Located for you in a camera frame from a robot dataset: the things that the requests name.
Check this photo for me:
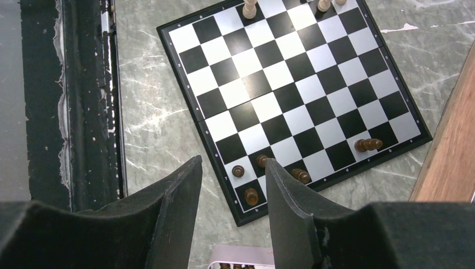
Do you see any black and white chessboard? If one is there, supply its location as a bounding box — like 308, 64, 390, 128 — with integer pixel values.
157, 1, 432, 226

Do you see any dark wooden rook piece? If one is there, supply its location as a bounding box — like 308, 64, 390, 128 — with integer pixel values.
244, 188, 259, 207

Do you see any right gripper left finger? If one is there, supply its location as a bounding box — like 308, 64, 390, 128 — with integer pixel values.
1, 155, 203, 268

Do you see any dark wooden bishop piece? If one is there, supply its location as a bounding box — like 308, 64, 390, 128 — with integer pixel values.
354, 138, 383, 152

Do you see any light wooden bishop piece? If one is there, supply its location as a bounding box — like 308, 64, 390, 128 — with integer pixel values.
243, 0, 257, 20

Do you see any dark wooden pawn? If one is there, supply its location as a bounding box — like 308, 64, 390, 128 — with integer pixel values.
257, 154, 268, 168
231, 165, 245, 178

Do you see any white tray with dark pieces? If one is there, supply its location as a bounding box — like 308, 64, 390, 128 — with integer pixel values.
207, 245, 275, 268

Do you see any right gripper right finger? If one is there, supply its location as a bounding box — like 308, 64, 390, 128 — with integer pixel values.
265, 158, 474, 268

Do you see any dark wooden knight piece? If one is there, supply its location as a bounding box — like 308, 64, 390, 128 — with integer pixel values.
291, 168, 311, 184

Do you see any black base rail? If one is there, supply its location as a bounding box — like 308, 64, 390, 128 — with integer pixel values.
19, 1, 127, 212

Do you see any wooden board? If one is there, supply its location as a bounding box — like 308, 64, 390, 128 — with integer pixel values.
409, 47, 474, 202

